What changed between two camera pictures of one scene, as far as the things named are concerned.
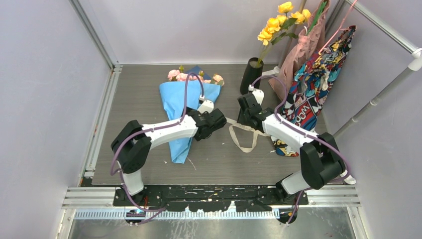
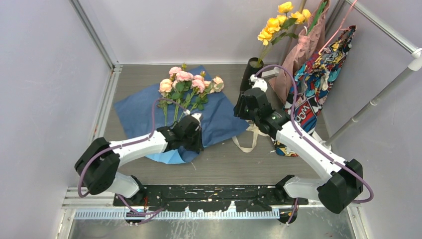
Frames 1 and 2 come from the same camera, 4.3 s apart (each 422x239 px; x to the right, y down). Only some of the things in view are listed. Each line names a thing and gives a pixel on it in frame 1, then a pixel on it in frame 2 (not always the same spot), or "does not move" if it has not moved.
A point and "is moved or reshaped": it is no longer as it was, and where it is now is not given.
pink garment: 307,44 does not move
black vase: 252,72 does not move
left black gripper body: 207,136 → 192,143
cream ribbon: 233,123 is moved or reshaped
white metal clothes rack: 415,65 does not move
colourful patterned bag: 312,84 does not move
